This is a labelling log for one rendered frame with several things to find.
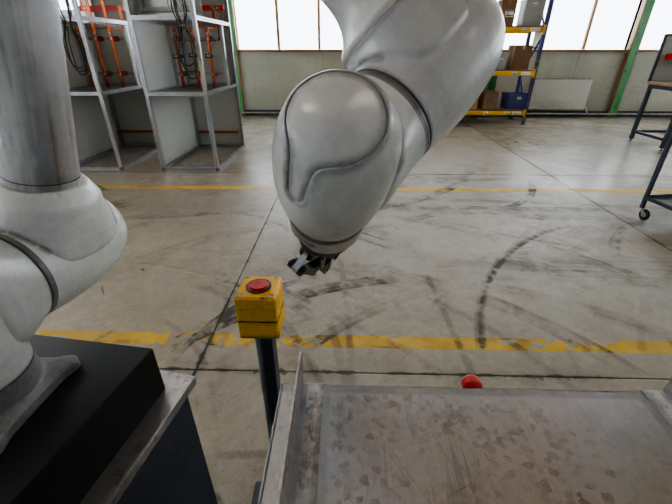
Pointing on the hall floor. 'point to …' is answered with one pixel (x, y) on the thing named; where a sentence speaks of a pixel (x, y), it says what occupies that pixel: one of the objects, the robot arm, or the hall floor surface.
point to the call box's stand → (267, 349)
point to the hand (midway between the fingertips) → (321, 261)
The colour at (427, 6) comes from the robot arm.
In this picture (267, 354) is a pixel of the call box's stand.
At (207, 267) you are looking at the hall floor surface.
